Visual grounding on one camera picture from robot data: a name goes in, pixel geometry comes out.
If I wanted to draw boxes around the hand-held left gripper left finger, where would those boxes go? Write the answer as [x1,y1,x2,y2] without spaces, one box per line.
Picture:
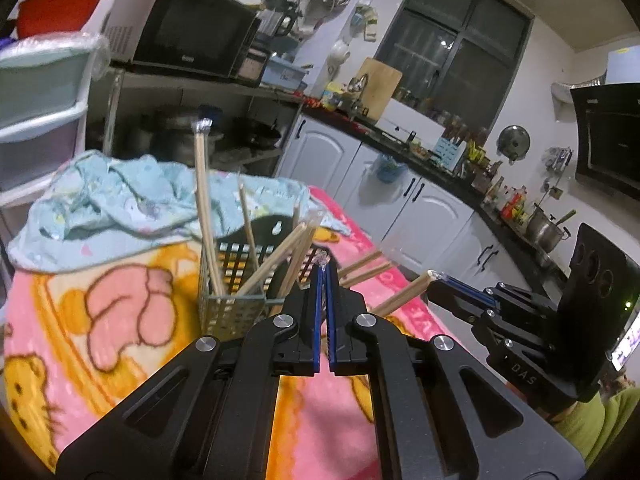
[56,266,323,480]

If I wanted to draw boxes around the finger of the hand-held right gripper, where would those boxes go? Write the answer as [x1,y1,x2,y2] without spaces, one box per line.
[429,282,516,356]
[440,275,556,321]

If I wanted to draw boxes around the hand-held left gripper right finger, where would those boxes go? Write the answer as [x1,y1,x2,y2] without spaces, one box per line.
[325,265,586,480]

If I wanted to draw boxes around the black mesh utensil basket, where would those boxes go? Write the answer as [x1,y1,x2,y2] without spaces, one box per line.
[198,215,328,342]

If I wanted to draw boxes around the bunch of wooden chopsticks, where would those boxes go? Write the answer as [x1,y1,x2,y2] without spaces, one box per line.
[192,117,396,311]

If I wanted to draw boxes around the person's right forearm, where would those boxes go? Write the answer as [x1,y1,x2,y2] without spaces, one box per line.
[552,387,640,471]

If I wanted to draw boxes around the steel hanging utensils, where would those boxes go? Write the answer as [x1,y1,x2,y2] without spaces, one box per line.
[542,146,573,196]

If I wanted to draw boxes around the lit phone screen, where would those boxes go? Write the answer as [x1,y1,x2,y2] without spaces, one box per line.
[610,310,640,371]

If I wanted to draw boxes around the steel cooking pot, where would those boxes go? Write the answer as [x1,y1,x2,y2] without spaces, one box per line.
[525,205,571,253]

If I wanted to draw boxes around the group of condiment bottles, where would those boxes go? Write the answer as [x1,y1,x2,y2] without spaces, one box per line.
[467,145,531,226]

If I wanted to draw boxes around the light blue knife holder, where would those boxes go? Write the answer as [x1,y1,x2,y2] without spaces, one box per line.
[432,135,468,171]

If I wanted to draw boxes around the blue plastic bag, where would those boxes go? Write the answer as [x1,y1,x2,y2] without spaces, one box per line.
[372,154,407,183]

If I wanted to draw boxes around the steel pot lid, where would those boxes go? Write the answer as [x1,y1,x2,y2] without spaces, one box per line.
[497,125,531,163]

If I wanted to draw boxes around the white base cabinets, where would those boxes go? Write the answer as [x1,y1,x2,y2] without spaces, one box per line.
[277,112,566,291]

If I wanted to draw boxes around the row of spice jars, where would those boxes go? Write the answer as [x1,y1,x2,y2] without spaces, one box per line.
[395,87,488,146]

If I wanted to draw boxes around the black range hood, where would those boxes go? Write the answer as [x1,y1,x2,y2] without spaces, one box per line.
[570,82,640,196]

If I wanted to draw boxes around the pink cartoon blanket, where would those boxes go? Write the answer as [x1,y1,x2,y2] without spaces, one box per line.
[2,185,451,476]

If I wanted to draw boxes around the black wok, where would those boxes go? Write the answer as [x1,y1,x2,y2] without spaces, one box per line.
[232,117,283,148]

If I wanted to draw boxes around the yellow food container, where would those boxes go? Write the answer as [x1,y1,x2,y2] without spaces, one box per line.
[320,82,346,108]

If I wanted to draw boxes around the wooden cutting board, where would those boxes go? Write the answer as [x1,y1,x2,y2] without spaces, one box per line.
[350,57,403,120]

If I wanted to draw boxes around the steel faucet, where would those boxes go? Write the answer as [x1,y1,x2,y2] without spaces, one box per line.
[345,74,371,111]

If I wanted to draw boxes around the large steel stockpot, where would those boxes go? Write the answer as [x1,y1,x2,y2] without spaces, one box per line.
[150,105,226,156]

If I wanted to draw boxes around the dark framed window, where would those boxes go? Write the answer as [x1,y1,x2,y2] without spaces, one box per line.
[375,0,533,133]

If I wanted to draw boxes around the light blue printed cloth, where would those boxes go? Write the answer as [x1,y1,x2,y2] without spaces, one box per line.
[7,151,351,273]

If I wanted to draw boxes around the light blue plastic box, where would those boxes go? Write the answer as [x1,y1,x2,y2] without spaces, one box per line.
[262,55,307,86]

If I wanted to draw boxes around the metal shelf rack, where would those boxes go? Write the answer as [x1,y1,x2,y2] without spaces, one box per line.
[102,67,303,181]

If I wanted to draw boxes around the black and silver microwave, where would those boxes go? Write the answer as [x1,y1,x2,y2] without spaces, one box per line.
[102,0,263,81]

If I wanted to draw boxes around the plastic drawer unit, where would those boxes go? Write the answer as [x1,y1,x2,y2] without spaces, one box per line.
[0,35,110,206]

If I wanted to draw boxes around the red plastic basin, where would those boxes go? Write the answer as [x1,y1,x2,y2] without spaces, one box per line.
[17,0,108,41]

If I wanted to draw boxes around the silver exhaust duct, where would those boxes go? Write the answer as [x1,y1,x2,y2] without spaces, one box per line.
[551,75,608,103]

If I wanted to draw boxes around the white wall cabinet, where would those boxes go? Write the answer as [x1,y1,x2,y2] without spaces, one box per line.
[605,45,640,86]

